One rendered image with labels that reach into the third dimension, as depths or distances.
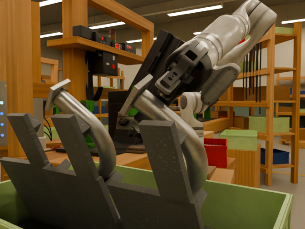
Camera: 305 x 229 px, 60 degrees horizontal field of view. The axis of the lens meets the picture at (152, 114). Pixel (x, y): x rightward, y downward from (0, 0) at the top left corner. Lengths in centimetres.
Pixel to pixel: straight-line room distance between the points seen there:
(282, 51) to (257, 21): 973
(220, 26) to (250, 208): 41
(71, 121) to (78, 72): 138
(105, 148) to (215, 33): 30
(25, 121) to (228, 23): 44
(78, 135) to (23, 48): 115
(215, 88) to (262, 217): 33
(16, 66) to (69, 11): 55
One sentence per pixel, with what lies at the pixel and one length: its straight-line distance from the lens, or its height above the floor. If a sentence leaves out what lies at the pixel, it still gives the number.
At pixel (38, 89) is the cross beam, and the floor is 123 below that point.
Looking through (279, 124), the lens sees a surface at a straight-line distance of 426.
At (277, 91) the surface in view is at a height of 132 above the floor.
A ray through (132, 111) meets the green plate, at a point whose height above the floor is 110.
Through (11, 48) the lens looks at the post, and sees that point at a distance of 154.
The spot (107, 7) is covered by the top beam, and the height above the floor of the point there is 186.
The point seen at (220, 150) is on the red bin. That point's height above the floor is 90.
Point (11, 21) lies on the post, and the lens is 157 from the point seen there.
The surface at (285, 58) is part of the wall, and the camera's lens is 1055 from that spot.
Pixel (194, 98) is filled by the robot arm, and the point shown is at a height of 117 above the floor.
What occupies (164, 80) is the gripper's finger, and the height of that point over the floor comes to 118.
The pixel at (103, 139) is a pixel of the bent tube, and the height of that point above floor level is 109.
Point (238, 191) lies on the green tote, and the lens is 67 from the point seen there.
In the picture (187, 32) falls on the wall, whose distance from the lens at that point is 1148.
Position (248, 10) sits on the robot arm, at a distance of 88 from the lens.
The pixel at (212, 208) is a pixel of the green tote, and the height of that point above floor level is 89.
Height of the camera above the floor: 115
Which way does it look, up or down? 2 degrees down
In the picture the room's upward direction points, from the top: straight up
